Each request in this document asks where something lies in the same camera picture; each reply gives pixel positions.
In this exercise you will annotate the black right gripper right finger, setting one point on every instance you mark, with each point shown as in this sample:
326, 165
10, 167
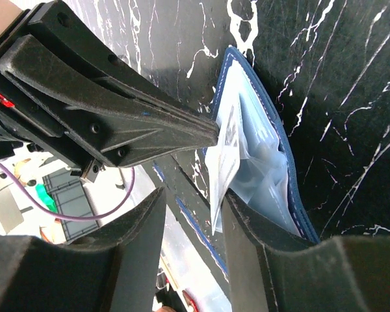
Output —
271, 269

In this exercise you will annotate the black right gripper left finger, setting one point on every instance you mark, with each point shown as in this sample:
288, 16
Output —
113, 268

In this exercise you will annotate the navy blue card holder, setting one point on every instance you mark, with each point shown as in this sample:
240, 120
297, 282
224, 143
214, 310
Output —
266, 179

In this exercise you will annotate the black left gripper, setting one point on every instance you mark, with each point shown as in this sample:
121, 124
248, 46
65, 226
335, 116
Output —
72, 107

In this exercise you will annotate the white VIP credit card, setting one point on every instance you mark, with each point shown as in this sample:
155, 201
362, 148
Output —
223, 160

